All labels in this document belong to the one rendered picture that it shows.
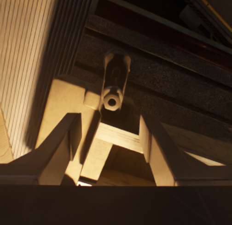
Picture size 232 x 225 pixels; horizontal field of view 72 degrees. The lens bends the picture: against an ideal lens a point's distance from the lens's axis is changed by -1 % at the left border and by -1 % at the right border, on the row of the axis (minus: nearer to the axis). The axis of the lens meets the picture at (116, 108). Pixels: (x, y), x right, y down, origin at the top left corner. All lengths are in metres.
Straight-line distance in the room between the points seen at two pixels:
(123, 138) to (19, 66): 0.43
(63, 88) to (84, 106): 0.06
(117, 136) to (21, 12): 0.46
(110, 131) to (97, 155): 0.06
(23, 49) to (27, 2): 0.13
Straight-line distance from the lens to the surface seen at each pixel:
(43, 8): 0.58
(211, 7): 1.16
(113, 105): 0.24
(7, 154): 0.71
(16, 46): 0.60
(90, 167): 0.35
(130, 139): 0.31
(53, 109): 0.37
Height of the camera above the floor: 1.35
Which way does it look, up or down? 72 degrees down
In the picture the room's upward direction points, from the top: 178 degrees clockwise
